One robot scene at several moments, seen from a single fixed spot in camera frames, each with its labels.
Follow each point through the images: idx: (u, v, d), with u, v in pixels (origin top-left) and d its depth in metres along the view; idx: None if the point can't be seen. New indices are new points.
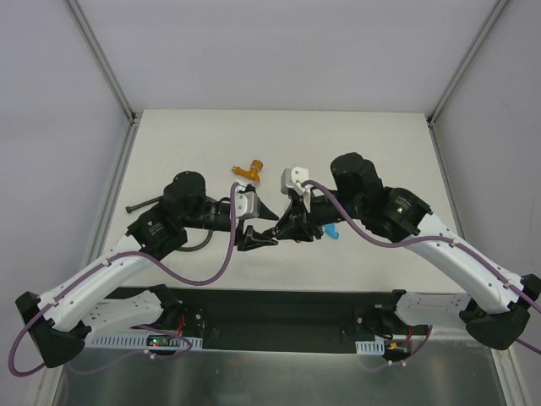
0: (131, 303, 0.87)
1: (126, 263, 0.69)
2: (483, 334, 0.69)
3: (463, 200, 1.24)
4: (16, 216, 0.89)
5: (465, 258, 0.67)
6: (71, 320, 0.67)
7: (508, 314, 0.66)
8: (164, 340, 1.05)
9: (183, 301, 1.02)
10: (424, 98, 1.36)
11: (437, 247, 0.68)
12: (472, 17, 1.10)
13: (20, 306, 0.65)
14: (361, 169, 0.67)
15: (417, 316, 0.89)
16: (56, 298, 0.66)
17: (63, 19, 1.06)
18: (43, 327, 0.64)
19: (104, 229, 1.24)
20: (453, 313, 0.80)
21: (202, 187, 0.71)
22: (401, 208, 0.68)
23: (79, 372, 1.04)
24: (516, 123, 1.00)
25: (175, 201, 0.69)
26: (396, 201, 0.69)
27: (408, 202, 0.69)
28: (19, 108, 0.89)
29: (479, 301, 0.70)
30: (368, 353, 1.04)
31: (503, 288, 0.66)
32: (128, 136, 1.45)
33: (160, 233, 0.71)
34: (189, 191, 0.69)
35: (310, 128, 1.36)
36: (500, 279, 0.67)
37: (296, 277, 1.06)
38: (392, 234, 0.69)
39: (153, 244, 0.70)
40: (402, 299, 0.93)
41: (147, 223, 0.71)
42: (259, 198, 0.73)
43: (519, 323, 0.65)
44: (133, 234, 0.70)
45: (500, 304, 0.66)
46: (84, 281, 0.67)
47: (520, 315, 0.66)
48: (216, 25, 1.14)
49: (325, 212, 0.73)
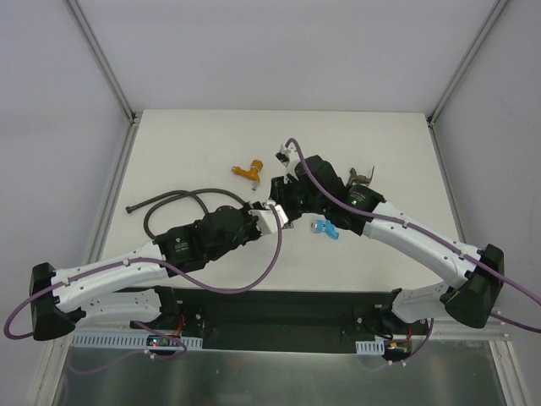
0: (133, 299, 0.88)
1: (143, 270, 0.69)
2: (458, 314, 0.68)
3: (464, 201, 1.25)
4: (16, 215, 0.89)
5: (418, 236, 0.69)
6: (75, 304, 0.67)
7: (466, 282, 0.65)
8: (164, 340, 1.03)
9: (182, 301, 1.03)
10: (424, 98, 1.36)
11: (391, 229, 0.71)
12: (472, 18, 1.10)
13: (38, 275, 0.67)
14: (319, 169, 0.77)
15: (413, 311, 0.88)
16: (69, 277, 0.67)
17: (64, 19, 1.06)
18: (46, 302, 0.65)
19: (105, 229, 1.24)
20: (435, 298, 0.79)
21: (237, 225, 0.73)
22: (355, 200, 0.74)
23: (79, 372, 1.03)
24: (515, 123, 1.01)
25: (210, 230, 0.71)
26: (350, 195, 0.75)
27: (363, 195, 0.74)
28: (19, 108, 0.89)
29: (442, 276, 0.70)
30: (368, 353, 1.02)
31: (459, 258, 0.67)
32: (128, 136, 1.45)
33: (183, 252, 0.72)
34: (226, 226, 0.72)
35: (310, 128, 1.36)
36: (456, 250, 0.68)
37: (297, 278, 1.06)
38: (352, 227, 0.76)
39: (174, 260, 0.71)
40: (398, 296, 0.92)
41: (174, 239, 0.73)
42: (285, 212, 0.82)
43: (480, 290, 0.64)
44: (160, 244, 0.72)
45: (457, 275, 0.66)
46: (99, 271, 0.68)
47: (477, 282, 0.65)
48: (217, 26, 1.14)
49: (292, 196, 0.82)
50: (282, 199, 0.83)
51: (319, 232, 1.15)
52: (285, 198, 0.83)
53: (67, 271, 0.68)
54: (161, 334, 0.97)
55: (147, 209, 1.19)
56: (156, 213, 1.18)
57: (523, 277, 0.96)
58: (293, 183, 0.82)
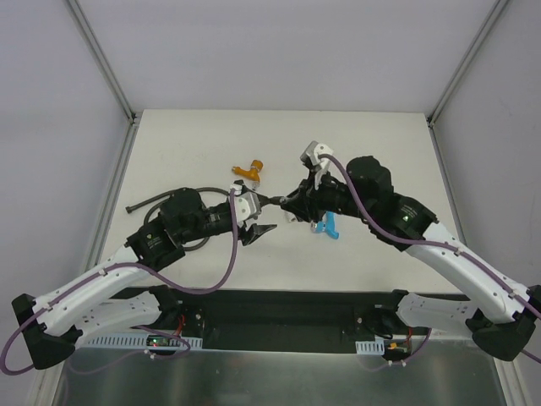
0: (128, 304, 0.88)
1: (122, 275, 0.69)
2: (489, 346, 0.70)
3: (464, 200, 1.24)
4: (16, 215, 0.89)
5: (471, 267, 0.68)
6: (64, 324, 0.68)
7: (514, 324, 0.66)
8: (164, 340, 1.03)
9: (182, 301, 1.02)
10: (425, 97, 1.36)
11: (442, 255, 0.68)
12: (472, 17, 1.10)
13: (16, 307, 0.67)
14: (377, 177, 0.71)
15: (422, 320, 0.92)
16: (51, 302, 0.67)
17: (63, 19, 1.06)
18: (35, 331, 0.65)
19: (104, 229, 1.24)
20: (458, 320, 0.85)
21: (197, 206, 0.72)
22: (407, 216, 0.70)
23: (79, 372, 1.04)
24: (515, 123, 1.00)
25: (171, 220, 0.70)
26: (402, 210, 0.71)
27: (414, 211, 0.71)
28: (19, 108, 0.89)
29: (484, 309, 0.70)
30: (368, 353, 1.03)
31: (508, 298, 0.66)
32: (128, 137, 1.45)
33: (157, 247, 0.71)
34: (185, 211, 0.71)
35: (310, 128, 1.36)
36: (506, 288, 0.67)
37: (297, 277, 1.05)
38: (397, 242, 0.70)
39: (150, 258, 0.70)
40: (404, 301, 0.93)
41: (146, 236, 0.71)
42: (256, 198, 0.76)
43: (525, 334, 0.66)
44: (133, 245, 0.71)
45: (505, 314, 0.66)
46: (79, 289, 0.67)
47: (525, 325, 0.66)
48: (216, 26, 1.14)
49: (326, 198, 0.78)
50: (316, 199, 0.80)
51: (319, 232, 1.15)
52: (319, 200, 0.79)
53: (46, 296, 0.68)
54: (164, 334, 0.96)
55: (146, 209, 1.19)
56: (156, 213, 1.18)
57: (523, 277, 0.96)
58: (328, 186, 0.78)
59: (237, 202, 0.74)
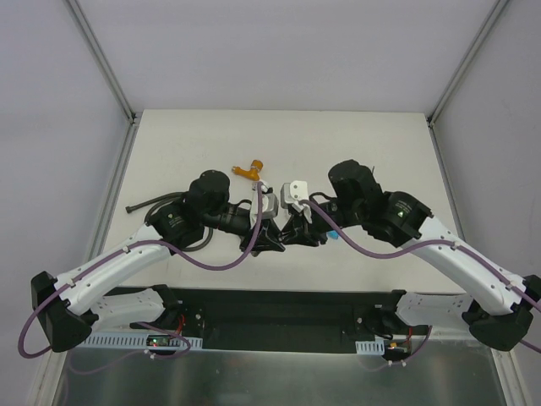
0: (136, 299, 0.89)
1: (144, 252, 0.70)
2: (486, 336, 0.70)
3: (464, 200, 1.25)
4: (16, 214, 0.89)
5: (467, 261, 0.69)
6: (87, 302, 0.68)
7: (512, 315, 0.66)
8: (164, 340, 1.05)
9: (183, 301, 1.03)
10: (425, 98, 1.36)
11: (439, 249, 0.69)
12: (472, 18, 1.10)
13: (37, 286, 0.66)
14: (358, 175, 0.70)
15: (420, 317, 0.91)
16: (73, 279, 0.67)
17: (63, 19, 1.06)
18: (57, 307, 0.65)
19: (104, 229, 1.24)
20: (456, 314, 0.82)
21: (227, 186, 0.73)
22: (402, 212, 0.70)
23: (79, 372, 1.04)
24: (515, 123, 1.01)
25: (201, 196, 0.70)
26: (396, 205, 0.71)
27: (409, 205, 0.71)
28: (19, 108, 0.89)
29: (482, 303, 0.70)
30: (368, 353, 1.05)
31: (505, 289, 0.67)
32: (128, 137, 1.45)
33: (179, 227, 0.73)
34: (215, 188, 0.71)
35: (309, 127, 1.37)
36: (503, 280, 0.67)
37: (297, 278, 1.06)
38: (395, 238, 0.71)
39: (172, 236, 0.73)
40: (402, 299, 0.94)
41: (167, 216, 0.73)
42: (277, 200, 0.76)
43: (524, 324, 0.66)
44: (154, 224, 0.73)
45: (503, 306, 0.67)
46: (101, 266, 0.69)
47: (522, 316, 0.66)
48: (215, 26, 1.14)
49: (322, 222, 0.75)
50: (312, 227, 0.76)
51: None
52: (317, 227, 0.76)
53: (68, 273, 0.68)
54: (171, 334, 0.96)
55: (146, 209, 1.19)
56: None
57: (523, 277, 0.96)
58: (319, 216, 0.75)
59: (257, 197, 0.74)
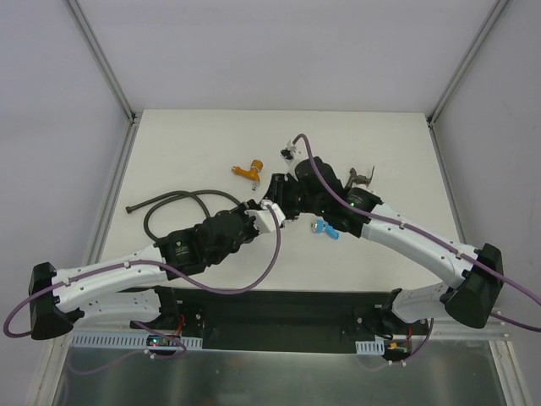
0: (131, 299, 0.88)
1: (143, 272, 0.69)
2: (459, 313, 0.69)
3: (464, 201, 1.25)
4: (16, 214, 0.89)
5: (417, 237, 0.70)
6: (75, 304, 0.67)
7: (463, 282, 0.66)
8: (163, 340, 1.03)
9: (182, 301, 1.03)
10: (425, 98, 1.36)
11: (388, 231, 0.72)
12: (472, 18, 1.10)
13: (37, 275, 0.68)
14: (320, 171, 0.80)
15: (412, 311, 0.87)
16: (70, 278, 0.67)
17: (63, 19, 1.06)
18: (46, 303, 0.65)
19: (104, 229, 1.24)
20: (436, 298, 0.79)
21: (236, 229, 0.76)
22: (353, 203, 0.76)
23: (79, 372, 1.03)
24: (515, 123, 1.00)
25: (210, 233, 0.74)
26: (349, 197, 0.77)
27: (361, 198, 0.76)
28: (19, 108, 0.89)
29: (439, 277, 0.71)
30: (368, 353, 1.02)
31: (456, 258, 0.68)
32: (128, 136, 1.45)
33: (184, 255, 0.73)
34: (225, 231, 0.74)
35: (308, 128, 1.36)
36: (453, 250, 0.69)
37: (297, 278, 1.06)
38: (351, 229, 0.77)
39: (174, 263, 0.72)
40: (397, 297, 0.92)
41: (175, 243, 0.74)
42: (281, 211, 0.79)
43: (477, 290, 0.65)
44: (161, 248, 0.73)
45: (455, 275, 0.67)
46: (98, 273, 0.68)
47: (475, 282, 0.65)
48: (215, 26, 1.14)
49: (289, 196, 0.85)
50: (279, 199, 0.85)
51: (319, 232, 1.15)
52: (282, 198, 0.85)
53: (68, 271, 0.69)
54: (161, 334, 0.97)
55: (146, 209, 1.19)
56: (157, 213, 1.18)
57: (523, 277, 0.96)
58: (292, 183, 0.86)
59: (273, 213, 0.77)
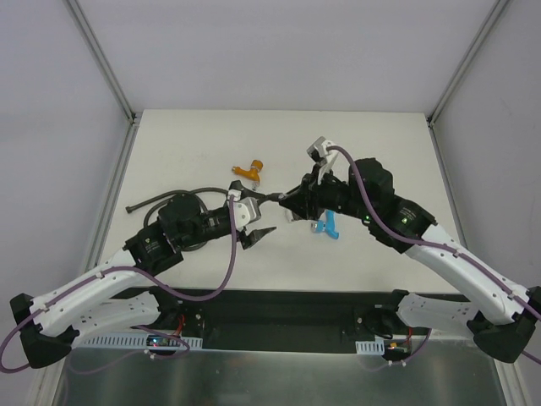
0: (127, 305, 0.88)
1: (117, 279, 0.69)
2: (490, 347, 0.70)
3: (464, 201, 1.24)
4: (16, 215, 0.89)
5: (471, 269, 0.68)
6: (60, 326, 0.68)
7: (512, 325, 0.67)
8: (164, 340, 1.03)
9: (182, 302, 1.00)
10: (425, 98, 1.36)
11: (441, 257, 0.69)
12: (472, 17, 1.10)
13: (14, 307, 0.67)
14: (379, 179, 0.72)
15: (422, 320, 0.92)
16: (47, 304, 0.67)
17: (63, 19, 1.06)
18: (30, 331, 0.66)
19: (104, 230, 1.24)
20: (459, 320, 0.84)
21: (195, 213, 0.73)
22: (406, 218, 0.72)
23: (80, 372, 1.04)
24: (515, 123, 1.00)
25: (168, 224, 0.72)
26: (401, 212, 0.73)
27: (413, 212, 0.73)
28: (19, 108, 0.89)
29: (483, 311, 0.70)
30: (368, 353, 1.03)
31: (507, 299, 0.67)
32: (128, 136, 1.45)
33: (155, 252, 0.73)
34: (183, 217, 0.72)
35: (309, 128, 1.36)
36: (505, 290, 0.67)
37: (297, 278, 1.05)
38: (398, 246, 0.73)
39: (146, 262, 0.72)
40: (405, 299, 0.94)
41: (144, 240, 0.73)
42: (256, 202, 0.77)
43: (524, 334, 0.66)
44: (130, 249, 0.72)
45: (505, 315, 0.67)
46: (74, 291, 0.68)
47: (524, 326, 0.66)
48: (215, 26, 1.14)
49: (325, 198, 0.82)
50: (314, 197, 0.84)
51: (319, 232, 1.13)
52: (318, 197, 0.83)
53: (44, 297, 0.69)
54: (161, 334, 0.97)
55: (147, 208, 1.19)
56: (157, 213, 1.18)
57: (523, 277, 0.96)
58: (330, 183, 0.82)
59: (236, 209, 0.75)
